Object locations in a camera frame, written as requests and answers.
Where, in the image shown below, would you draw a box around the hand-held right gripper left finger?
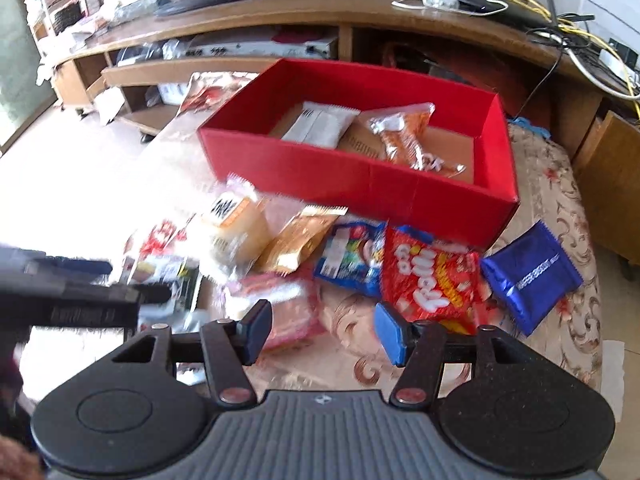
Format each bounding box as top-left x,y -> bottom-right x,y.
110,299 -> 274,409

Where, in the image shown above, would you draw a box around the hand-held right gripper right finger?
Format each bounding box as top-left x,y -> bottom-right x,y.
374,302 -> 533,409

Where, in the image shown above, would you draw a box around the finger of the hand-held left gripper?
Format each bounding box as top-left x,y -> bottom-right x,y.
30,257 -> 114,276
112,284 -> 174,307

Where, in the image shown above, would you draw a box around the green and white packet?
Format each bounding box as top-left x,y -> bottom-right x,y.
135,257 -> 204,312

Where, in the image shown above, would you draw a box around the pink cake packet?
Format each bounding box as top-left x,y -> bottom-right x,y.
225,280 -> 329,352

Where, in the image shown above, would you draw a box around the red gummy packet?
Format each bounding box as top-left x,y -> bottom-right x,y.
379,224 -> 493,336

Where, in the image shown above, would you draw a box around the golden brown cake packet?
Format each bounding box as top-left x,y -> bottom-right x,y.
257,205 -> 350,276

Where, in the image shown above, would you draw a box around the bread packet with orange label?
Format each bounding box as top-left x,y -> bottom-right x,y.
200,175 -> 274,267

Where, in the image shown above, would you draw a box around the blue biscuit packet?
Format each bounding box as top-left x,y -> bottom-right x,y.
480,220 -> 585,338

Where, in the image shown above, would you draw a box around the red cardboard box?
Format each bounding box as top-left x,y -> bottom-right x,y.
197,57 -> 522,252

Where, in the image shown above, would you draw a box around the person's left forearm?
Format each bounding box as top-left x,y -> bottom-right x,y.
0,345 -> 45,480

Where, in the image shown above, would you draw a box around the red and white packet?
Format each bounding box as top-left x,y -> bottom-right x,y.
125,217 -> 197,262

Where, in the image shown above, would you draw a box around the blue candy packet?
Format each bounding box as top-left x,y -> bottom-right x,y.
313,220 -> 389,299

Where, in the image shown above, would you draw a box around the orange snack packet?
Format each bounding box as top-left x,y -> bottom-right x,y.
369,102 -> 469,179

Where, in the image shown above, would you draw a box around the white carton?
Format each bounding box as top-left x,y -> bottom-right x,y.
157,82 -> 189,107

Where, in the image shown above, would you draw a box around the red silver foil packet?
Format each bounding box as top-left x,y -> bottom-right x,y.
180,72 -> 261,114

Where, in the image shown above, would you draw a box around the white snack packet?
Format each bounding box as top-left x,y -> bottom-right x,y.
280,101 -> 360,150

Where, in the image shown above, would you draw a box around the blue plastic bag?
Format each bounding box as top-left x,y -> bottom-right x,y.
509,116 -> 552,140

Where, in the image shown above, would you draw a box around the brown cardboard box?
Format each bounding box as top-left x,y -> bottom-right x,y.
571,109 -> 640,267

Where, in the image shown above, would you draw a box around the silver set-top box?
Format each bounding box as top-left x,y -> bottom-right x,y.
184,35 -> 339,62

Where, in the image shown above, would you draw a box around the dark red pouch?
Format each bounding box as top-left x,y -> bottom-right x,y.
274,30 -> 322,45

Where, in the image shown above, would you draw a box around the wooden TV stand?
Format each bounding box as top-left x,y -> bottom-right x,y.
50,0 -> 640,161

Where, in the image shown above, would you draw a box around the white plug adapter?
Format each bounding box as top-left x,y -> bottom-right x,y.
392,0 -> 462,12

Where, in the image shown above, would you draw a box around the white power strip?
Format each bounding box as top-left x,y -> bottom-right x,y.
597,46 -> 640,82

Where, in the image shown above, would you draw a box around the white stacked boxes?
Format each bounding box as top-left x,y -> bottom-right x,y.
581,0 -> 640,67

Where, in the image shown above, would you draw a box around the yellow cable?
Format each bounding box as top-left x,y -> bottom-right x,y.
471,0 -> 640,102

